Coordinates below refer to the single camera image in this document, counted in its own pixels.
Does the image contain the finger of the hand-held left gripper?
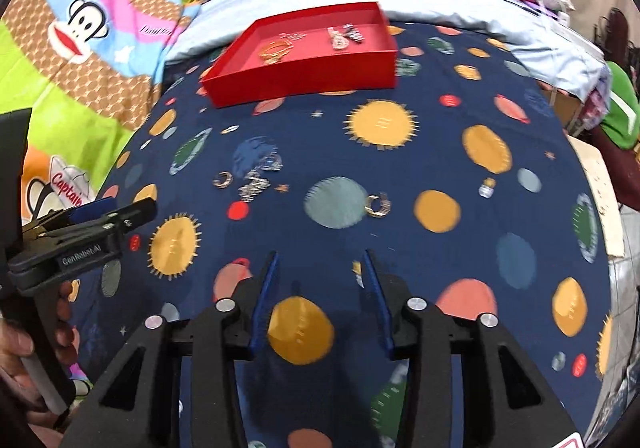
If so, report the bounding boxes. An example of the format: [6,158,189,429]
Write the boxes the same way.
[22,198,117,230]
[50,200,158,247]

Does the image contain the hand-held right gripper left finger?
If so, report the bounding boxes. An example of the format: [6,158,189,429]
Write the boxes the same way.
[62,250,279,448]

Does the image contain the red cardboard box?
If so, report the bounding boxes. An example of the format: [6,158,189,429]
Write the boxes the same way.
[200,2,399,109]

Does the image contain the white pearl bracelet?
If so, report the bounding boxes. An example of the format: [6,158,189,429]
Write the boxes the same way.
[327,25,351,50]

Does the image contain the navy planet print blanket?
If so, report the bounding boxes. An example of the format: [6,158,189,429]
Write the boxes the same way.
[75,20,617,448]

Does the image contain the silver flower chain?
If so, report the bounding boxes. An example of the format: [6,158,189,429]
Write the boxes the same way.
[237,153,284,202]

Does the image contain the person's left hand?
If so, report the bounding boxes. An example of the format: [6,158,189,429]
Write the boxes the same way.
[0,280,76,448]

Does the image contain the gold chain bracelet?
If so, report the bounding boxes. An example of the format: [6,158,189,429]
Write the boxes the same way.
[257,39,294,64]

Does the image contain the dark red chair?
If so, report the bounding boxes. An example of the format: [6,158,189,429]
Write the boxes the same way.
[587,8,640,209]

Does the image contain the cartoon monkey print blanket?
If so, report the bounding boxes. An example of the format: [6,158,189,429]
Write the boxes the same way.
[0,0,206,379]

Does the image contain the green cloth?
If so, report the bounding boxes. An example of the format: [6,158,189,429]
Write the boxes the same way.
[600,60,640,149]

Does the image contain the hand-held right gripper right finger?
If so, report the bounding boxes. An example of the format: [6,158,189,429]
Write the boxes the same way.
[362,248,586,448]

